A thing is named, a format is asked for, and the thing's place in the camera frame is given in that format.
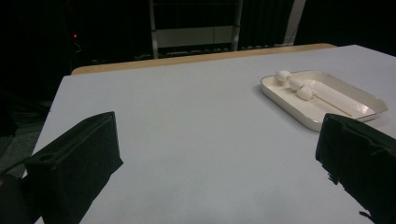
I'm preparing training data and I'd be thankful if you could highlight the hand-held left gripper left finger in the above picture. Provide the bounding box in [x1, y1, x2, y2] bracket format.
[23, 111, 124, 224]

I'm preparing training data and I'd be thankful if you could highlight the white marshmallow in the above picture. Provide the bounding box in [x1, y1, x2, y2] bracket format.
[296, 86, 315, 102]
[288, 77, 304, 91]
[276, 70, 292, 84]

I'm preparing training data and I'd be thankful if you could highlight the white rectangular tray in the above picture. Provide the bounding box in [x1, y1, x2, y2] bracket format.
[260, 70, 389, 133]

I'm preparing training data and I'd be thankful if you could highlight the grey metal stand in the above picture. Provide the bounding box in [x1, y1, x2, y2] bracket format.
[148, 0, 245, 60]

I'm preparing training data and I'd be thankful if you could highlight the pale grey table mat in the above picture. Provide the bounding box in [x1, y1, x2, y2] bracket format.
[32, 44, 396, 224]

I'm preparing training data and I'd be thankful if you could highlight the dark device with red light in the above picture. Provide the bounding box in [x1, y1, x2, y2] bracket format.
[69, 31, 83, 54]

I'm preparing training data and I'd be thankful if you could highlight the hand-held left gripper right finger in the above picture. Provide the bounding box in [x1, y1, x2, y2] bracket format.
[315, 113, 396, 224]

